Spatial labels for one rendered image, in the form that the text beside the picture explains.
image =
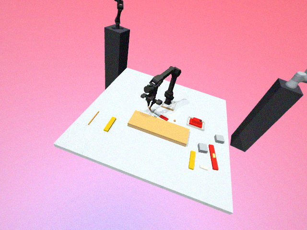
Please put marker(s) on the yellow flat bar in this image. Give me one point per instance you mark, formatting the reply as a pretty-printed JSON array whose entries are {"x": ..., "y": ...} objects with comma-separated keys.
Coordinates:
[
  {"x": 192, "y": 160},
  {"x": 110, "y": 123}
]

